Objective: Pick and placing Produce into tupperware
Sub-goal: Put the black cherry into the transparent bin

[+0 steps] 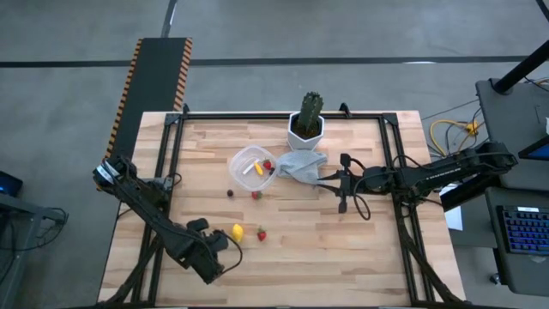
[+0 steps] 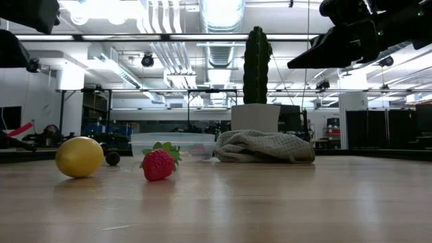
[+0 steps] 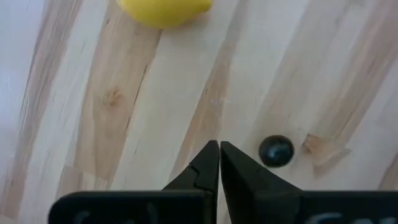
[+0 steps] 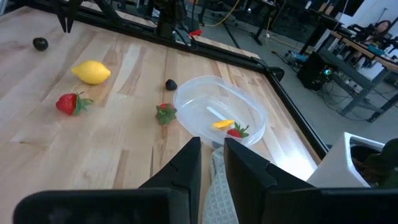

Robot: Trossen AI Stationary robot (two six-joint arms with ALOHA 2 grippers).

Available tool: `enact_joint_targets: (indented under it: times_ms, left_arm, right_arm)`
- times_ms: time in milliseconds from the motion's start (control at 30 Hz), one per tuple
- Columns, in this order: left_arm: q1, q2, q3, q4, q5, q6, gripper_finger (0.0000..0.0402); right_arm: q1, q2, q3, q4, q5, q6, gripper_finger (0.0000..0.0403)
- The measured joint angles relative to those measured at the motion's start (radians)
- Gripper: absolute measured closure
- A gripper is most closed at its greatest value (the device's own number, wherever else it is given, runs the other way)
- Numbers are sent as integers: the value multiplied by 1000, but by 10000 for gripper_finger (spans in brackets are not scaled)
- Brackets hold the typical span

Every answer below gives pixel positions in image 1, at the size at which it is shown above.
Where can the grey side cart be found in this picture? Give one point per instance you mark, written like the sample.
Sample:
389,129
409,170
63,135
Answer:
510,111

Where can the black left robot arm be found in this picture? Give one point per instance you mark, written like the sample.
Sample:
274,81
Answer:
146,206

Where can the black tablet screen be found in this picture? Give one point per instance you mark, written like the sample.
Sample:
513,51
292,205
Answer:
538,151

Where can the yellow lemon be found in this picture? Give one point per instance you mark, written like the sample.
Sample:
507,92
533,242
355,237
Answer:
237,233

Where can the black metal stand pole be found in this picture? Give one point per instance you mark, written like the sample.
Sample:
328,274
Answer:
465,195
519,70

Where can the grey waffle cloth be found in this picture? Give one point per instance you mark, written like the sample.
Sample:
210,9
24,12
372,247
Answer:
300,167

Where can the blue lit screen device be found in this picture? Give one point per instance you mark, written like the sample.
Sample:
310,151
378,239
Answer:
8,185

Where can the black yellow-striped floor mat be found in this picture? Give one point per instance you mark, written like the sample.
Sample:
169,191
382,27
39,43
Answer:
150,98

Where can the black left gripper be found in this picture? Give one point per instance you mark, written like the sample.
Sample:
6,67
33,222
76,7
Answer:
206,240

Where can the white paper sheet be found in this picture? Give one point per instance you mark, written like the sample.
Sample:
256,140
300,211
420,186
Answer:
455,219

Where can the black metal table frame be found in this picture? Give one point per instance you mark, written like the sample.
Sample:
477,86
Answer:
279,116

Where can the red strawberry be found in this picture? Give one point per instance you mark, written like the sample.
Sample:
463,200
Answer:
256,195
267,164
261,235

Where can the grey side desk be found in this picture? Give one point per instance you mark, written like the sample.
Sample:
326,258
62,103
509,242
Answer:
514,274

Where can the grey metal stand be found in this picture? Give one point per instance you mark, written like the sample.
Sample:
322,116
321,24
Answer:
25,210

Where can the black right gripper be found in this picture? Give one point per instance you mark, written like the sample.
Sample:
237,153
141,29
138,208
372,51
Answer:
352,181

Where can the green cactus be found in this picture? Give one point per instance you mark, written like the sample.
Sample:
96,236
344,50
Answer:
309,111

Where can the small yellow banana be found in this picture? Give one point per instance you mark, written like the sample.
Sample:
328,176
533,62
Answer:
258,168

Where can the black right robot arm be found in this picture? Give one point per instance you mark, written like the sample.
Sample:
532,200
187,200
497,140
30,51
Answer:
437,173

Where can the clear plastic tupperware container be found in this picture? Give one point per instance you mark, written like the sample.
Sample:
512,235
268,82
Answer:
244,180

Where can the black backlit keyboard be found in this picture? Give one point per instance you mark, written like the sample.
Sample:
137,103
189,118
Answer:
525,229

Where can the white plant pot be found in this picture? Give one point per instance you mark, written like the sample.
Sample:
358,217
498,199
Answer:
296,139

